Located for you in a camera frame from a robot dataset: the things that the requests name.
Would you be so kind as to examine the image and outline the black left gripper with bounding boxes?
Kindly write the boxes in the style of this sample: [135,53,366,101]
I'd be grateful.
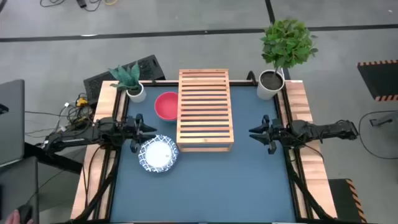
[123,113,157,146]

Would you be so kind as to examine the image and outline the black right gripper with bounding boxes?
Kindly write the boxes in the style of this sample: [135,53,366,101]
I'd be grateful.
[248,117,292,146]

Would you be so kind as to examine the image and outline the blue patterned paper bowl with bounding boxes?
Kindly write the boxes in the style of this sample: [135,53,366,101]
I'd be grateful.
[137,134,180,174]

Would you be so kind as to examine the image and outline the red plastic bowl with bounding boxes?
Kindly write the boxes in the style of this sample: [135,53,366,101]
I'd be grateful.
[154,91,180,121]

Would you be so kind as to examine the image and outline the wooden slatted shelf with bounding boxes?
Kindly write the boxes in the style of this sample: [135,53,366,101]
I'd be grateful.
[175,68,234,153]

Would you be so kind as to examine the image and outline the snake plant in white pot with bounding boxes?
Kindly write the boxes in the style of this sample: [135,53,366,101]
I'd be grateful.
[108,62,147,103]

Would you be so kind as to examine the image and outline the leafy tree in white pot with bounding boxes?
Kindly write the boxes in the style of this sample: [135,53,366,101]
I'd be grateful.
[256,18,319,101]

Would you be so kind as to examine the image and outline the black perforated computer case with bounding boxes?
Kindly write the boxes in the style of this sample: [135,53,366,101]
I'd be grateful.
[83,55,167,103]

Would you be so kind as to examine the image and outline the blue table mat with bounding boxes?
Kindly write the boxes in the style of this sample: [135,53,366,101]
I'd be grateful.
[110,85,296,223]

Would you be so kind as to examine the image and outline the black orange striped floor mat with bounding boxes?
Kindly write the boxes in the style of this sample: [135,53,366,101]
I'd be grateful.
[356,59,398,102]
[328,178,368,224]

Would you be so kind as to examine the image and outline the grey stand base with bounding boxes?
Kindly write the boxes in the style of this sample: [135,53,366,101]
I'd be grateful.
[369,111,398,128]

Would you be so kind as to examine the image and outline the black handheld device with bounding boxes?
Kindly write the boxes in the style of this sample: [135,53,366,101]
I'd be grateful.
[17,204,34,223]

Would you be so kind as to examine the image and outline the person's hand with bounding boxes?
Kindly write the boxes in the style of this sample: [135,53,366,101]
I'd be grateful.
[3,210,35,224]

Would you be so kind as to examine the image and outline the tangled floor cables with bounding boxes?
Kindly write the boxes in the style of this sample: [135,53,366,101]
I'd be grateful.
[24,93,96,147]

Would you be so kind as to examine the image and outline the black floor cable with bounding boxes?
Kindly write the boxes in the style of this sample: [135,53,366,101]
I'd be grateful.
[358,110,398,160]

